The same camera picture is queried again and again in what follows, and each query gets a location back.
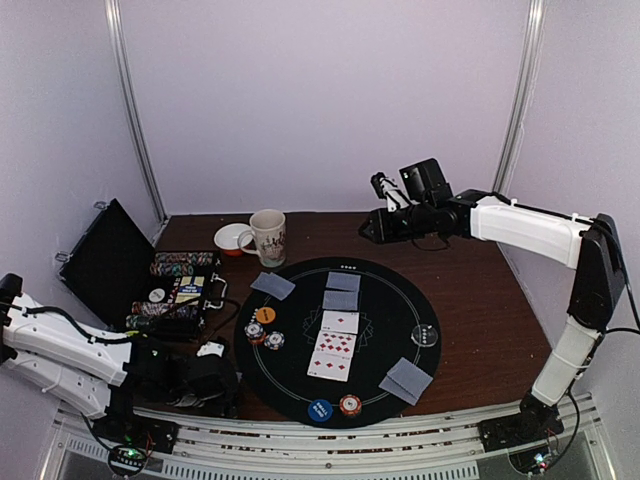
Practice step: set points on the black poker chip case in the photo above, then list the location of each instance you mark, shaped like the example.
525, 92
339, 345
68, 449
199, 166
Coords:
109, 269

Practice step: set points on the blue card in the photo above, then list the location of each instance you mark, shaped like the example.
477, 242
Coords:
273, 285
406, 381

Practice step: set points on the face down board card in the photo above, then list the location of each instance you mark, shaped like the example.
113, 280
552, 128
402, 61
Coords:
343, 281
340, 300

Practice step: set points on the blue playing card deck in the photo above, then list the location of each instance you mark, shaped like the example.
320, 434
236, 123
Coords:
188, 401

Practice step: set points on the white saucer orange base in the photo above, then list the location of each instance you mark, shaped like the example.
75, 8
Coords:
226, 239

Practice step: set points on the aluminium front rail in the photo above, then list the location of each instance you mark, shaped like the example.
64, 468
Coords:
437, 446

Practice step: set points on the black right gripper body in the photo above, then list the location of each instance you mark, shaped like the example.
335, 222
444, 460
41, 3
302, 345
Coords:
383, 226

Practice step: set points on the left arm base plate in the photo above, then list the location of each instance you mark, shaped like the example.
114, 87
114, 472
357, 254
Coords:
157, 435

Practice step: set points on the chip row in case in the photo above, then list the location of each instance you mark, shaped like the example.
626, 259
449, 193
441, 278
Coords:
171, 269
164, 310
189, 258
144, 323

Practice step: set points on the white floral mug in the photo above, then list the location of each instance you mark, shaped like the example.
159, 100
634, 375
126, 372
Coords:
265, 238

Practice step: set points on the round black poker mat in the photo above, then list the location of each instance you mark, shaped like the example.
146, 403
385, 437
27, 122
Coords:
390, 306

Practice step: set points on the dark white poker chip stack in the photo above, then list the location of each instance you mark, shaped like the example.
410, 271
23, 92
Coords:
274, 340

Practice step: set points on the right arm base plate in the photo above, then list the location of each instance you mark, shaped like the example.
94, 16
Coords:
516, 430

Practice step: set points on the blue small blind button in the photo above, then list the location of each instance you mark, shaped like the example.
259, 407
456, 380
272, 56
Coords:
320, 411

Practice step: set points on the white dealer button in case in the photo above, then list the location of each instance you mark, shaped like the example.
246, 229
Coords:
157, 295

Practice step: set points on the red poker chip stack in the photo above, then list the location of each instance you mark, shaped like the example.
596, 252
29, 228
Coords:
350, 405

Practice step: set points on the blue white poker chip stack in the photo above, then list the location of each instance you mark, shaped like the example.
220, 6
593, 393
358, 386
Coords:
255, 333

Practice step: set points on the orange big blind button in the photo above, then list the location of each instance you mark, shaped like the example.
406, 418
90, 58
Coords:
265, 315

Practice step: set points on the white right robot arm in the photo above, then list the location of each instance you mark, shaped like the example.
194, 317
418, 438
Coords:
422, 202

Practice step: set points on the texas holdem card box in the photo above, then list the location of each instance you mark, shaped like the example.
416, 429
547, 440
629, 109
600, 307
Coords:
187, 288

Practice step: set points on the nine of diamonds card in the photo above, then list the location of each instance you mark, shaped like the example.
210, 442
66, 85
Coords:
336, 343

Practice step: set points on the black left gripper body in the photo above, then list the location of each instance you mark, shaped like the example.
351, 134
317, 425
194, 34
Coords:
218, 403

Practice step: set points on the three of diamonds card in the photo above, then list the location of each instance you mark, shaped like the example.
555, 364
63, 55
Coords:
329, 367

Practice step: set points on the aluminium frame post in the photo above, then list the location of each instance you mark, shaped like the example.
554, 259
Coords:
133, 119
524, 91

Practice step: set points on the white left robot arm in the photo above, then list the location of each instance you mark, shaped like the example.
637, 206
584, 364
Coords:
101, 373

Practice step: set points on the clear dealer button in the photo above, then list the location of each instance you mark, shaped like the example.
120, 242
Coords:
424, 336

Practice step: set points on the left aluminium frame post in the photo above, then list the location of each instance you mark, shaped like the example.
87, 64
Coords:
133, 119

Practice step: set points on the right aluminium frame post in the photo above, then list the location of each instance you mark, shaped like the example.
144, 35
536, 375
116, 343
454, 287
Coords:
524, 91

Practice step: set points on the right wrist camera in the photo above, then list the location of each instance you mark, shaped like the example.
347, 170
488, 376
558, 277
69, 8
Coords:
387, 189

